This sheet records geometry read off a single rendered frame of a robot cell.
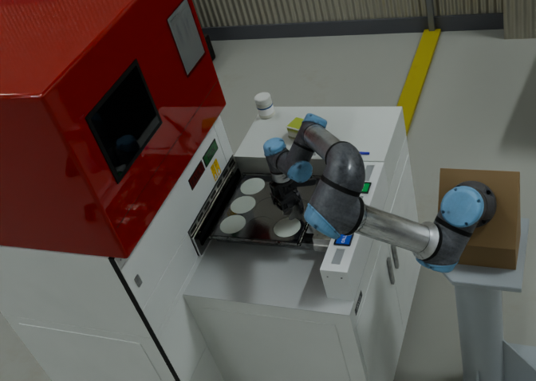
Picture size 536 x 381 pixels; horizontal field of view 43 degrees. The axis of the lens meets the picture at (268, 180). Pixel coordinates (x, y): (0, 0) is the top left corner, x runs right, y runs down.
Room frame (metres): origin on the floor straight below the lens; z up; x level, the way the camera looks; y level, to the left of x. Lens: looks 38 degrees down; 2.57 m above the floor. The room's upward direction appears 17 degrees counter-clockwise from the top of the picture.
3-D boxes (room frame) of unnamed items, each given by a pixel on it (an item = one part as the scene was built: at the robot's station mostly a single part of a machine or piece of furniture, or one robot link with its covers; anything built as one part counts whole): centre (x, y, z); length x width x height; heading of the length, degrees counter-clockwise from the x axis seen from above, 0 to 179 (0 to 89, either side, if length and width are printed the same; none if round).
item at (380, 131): (2.28, -0.25, 0.89); 0.62 x 0.35 x 0.14; 59
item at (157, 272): (1.95, 0.32, 1.02); 0.81 x 0.03 x 0.40; 149
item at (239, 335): (2.02, -0.10, 0.41); 0.96 x 0.64 x 0.82; 149
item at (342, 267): (1.76, -0.25, 0.89); 0.55 x 0.09 x 0.14; 149
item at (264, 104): (2.52, -0.08, 1.01); 0.07 x 0.07 x 0.10
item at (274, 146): (1.87, -0.05, 1.21); 0.09 x 0.08 x 0.11; 25
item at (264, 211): (2.00, 0.03, 0.90); 0.34 x 0.34 x 0.01; 59
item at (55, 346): (2.12, 0.61, 0.41); 0.82 x 0.70 x 0.82; 149
